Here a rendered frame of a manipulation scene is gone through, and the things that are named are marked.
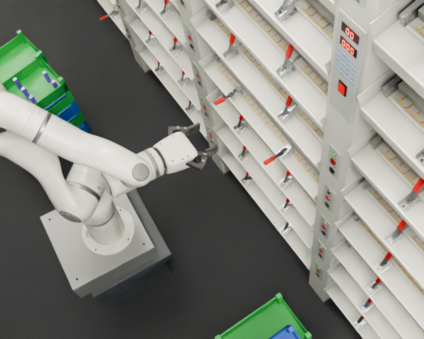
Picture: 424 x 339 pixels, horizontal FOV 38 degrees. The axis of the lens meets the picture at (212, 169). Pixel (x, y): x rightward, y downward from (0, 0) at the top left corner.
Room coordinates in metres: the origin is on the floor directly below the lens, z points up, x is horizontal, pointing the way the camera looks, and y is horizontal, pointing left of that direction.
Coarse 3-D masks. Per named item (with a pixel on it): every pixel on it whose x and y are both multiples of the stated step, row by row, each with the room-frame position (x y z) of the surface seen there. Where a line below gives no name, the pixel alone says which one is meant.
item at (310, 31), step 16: (256, 0) 0.95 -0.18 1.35; (272, 0) 0.93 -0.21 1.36; (288, 0) 0.88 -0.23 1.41; (304, 0) 0.90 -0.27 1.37; (272, 16) 0.89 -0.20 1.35; (288, 16) 0.87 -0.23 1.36; (304, 16) 0.86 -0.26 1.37; (320, 16) 0.85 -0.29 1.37; (288, 32) 0.84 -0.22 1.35; (304, 32) 0.82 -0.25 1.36; (320, 32) 0.81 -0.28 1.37; (304, 48) 0.79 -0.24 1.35; (320, 48) 0.77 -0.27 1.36; (320, 64) 0.74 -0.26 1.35
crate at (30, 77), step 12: (36, 60) 1.82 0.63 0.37; (24, 72) 1.78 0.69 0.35; (36, 72) 1.79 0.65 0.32; (48, 72) 1.78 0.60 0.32; (12, 84) 1.75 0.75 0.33; (24, 84) 1.74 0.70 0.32; (36, 84) 1.73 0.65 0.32; (48, 84) 1.71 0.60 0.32; (60, 84) 1.66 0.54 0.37; (24, 96) 1.68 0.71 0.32; (36, 96) 1.66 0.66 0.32; (48, 96) 1.62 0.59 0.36; (60, 96) 1.64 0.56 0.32
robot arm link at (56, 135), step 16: (48, 112) 0.97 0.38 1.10; (48, 128) 0.91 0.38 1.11; (64, 128) 0.92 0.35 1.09; (48, 144) 0.89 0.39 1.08; (64, 144) 0.88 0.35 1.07; (80, 144) 0.88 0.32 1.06; (96, 144) 0.87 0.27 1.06; (112, 144) 0.86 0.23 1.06; (80, 160) 0.84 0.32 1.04; (96, 160) 0.82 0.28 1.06; (112, 160) 0.81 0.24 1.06; (128, 160) 0.81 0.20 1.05; (144, 160) 0.81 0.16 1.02; (128, 176) 0.77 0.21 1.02; (144, 176) 0.77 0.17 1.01
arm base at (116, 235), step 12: (120, 216) 0.99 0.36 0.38; (84, 228) 0.97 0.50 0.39; (96, 228) 0.88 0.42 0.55; (108, 228) 0.89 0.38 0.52; (120, 228) 0.92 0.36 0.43; (132, 228) 0.93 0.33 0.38; (84, 240) 0.93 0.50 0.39; (96, 240) 0.90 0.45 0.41; (108, 240) 0.89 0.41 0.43; (120, 240) 0.90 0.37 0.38; (96, 252) 0.87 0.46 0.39; (108, 252) 0.86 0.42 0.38
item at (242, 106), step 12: (204, 60) 1.27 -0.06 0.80; (216, 60) 1.27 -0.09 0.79; (216, 72) 1.24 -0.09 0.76; (216, 84) 1.20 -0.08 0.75; (228, 84) 1.18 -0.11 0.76; (240, 108) 1.08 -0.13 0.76; (252, 108) 1.06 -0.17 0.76; (252, 120) 1.02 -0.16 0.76; (264, 120) 1.01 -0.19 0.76; (264, 132) 0.97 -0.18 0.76; (276, 132) 0.96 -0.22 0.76; (276, 144) 0.92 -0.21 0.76; (288, 168) 0.83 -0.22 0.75; (300, 168) 0.82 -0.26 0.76; (300, 180) 0.79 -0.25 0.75; (312, 180) 0.77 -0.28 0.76; (312, 192) 0.74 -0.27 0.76
